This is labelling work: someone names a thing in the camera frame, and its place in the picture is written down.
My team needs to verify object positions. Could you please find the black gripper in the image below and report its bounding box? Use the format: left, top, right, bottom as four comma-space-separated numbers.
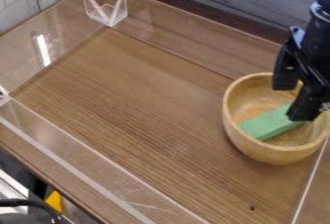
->
272, 2, 330, 122

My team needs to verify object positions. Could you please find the green rectangular block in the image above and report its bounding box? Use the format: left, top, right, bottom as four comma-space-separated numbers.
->
238, 104, 303, 141

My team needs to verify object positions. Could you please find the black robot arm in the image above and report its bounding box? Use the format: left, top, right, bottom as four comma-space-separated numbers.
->
272, 0, 330, 122

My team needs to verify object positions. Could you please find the brown wooden bowl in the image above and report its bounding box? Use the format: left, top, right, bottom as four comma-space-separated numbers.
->
223, 72, 330, 165

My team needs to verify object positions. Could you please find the yellow tag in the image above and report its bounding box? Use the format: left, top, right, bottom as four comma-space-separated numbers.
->
45, 191, 63, 212

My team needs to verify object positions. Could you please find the clear acrylic corner bracket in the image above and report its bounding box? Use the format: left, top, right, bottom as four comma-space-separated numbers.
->
83, 0, 128, 28

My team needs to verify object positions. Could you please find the clear acrylic tray wall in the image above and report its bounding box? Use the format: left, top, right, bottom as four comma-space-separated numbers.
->
0, 91, 208, 224

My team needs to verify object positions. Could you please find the black cable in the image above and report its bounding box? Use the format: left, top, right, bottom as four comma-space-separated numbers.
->
0, 198, 65, 224

